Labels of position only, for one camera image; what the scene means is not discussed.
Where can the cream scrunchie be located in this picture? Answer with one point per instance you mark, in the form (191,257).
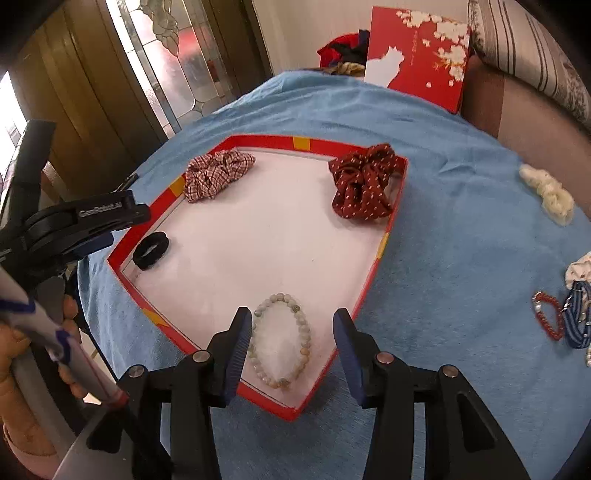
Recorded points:
(551,194)

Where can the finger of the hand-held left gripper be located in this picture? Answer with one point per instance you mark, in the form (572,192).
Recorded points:
(92,244)
(101,213)

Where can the person's left hand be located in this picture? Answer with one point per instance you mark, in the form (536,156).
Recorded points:
(23,406)

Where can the blue striped watch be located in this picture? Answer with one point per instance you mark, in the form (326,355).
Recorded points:
(577,323)

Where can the blue blanket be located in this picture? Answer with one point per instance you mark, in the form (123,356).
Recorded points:
(461,240)

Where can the red plaid scrunchie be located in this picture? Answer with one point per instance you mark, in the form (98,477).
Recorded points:
(217,175)

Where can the white floral scrunchie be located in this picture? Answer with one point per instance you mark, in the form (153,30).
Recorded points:
(579,270)

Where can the pile of clothes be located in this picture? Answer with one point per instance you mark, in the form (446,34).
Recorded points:
(339,50)

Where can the brown sofa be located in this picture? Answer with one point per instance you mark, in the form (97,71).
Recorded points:
(512,110)

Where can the red floral gift box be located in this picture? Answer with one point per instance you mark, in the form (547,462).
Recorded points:
(415,60)

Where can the wooden door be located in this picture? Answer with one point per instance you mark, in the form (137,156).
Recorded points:
(78,92)

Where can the red box tray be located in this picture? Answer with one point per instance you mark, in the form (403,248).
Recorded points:
(258,230)

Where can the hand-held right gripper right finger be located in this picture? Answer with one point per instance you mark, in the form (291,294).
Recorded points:
(346,357)

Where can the striped pillow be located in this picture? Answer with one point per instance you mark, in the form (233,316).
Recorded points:
(531,41)

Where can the dark red dotted scrunchie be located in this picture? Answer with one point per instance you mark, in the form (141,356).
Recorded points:
(364,184)

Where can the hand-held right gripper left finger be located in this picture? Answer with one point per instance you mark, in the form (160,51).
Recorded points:
(238,357)

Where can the leaded glass door panel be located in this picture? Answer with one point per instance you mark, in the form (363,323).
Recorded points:
(175,55)

